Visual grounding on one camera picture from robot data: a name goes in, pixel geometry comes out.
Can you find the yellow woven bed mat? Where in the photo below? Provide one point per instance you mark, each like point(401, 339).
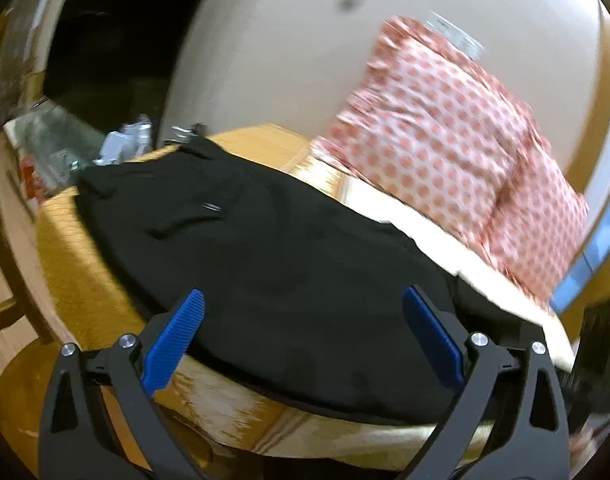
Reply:
point(92, 280)

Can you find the clear plastic bag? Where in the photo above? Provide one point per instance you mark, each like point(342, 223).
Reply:
point(55, 142)

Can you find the small red dotted pillow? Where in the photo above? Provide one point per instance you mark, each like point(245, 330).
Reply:
point(540, 220)

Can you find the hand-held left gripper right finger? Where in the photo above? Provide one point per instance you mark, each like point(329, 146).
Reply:
point(434, 341)

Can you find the black pants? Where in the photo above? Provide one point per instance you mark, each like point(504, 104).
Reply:
point(285, 270)

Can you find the white plastic item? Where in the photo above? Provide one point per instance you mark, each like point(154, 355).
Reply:
point(127, 142)

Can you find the clear plastic bottle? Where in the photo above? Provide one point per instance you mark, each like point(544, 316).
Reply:
point(457, 35)

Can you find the large red dotted pillow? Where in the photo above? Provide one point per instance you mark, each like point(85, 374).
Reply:
point(435, 135)

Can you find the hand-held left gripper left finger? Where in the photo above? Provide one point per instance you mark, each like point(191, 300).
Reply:
point(174, 341)

